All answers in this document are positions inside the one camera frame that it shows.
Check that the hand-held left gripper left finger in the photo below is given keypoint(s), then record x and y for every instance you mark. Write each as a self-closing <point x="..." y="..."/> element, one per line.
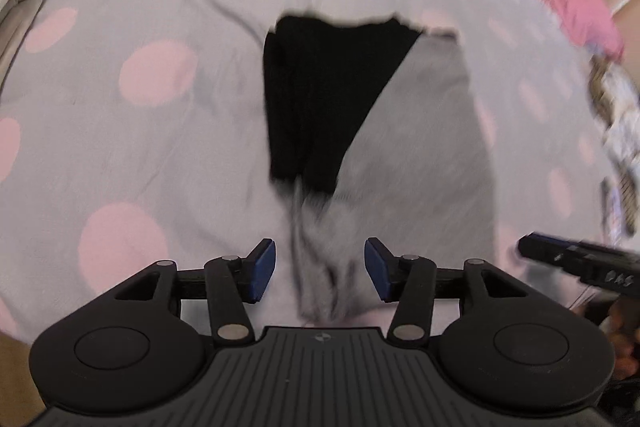
<point x="264" y="269"/>

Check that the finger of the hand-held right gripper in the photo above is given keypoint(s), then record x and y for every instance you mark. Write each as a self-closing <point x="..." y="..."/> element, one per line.
<point x="542" y="246"/>

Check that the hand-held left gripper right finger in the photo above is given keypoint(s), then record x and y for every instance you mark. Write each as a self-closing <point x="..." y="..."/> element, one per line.
<point x="377" y="269"/>

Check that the grey and black shirt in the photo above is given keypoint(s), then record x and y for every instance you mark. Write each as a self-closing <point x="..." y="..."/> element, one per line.
<point x="425" y="147"/>

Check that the white garment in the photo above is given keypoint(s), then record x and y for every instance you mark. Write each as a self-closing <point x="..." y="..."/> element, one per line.
<point x="625" y="112"/>

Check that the brown striped garment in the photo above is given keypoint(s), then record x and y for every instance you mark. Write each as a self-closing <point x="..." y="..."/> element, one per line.
<point x="600" y="92"/>

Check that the bed with pink dotted sheet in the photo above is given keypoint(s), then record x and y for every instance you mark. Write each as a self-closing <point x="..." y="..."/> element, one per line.
<point x="150" y="147"/>

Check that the beige folded garment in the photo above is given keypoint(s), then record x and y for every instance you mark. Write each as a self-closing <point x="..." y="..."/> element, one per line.
<point x="15" y="37"/>

